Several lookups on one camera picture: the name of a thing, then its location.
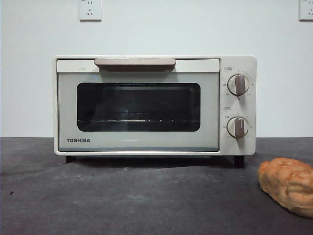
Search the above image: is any oven door with tan handle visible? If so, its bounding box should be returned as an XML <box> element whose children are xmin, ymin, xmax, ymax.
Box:
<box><xmin>56</xmin><ymin>58</ymin><xmax>221</xmax><ymax>152</ymax></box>

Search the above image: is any golden braided bread loaf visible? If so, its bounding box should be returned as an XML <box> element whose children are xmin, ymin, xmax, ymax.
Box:
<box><xmin>258</xmin><ymin>157</ymin><xmax>313</xmax><ymax>212</ymax></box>

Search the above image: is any cream Toshiba toaster oven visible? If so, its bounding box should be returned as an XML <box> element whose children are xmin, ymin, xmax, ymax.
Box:
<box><xmin>53</xmin><ymin>54</ymin><xmax>257</xmax><ymax>168</ymax></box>

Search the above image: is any timer knob with tan grip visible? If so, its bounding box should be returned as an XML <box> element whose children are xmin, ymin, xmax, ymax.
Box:
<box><xmin>226</xmin><ymin>117</ymin><xmax>250</xmax><ymax>139</ymax></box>

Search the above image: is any temperature knob with tan grip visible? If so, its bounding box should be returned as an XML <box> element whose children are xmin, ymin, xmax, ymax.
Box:
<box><xmin>227</xmin><ymin>74</ymin><xmax>251</xmax><ymax>96</ymax></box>

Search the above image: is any metal wire oven rack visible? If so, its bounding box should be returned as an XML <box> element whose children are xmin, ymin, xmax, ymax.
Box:
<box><xmin>78</xmin><ymin>110</ymin><xmax>188</xmax><ymax>123</ymax></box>

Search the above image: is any white wall socket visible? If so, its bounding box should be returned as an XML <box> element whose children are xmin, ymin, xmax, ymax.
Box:
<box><xmin>298</xmin><ymin>0</ymin><xmax>313</xmax><ymax>22</ymax></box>
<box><xmin>78</xmin><ymin>0</ymin><xmax>102</xmax><ymax>22</ymax></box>

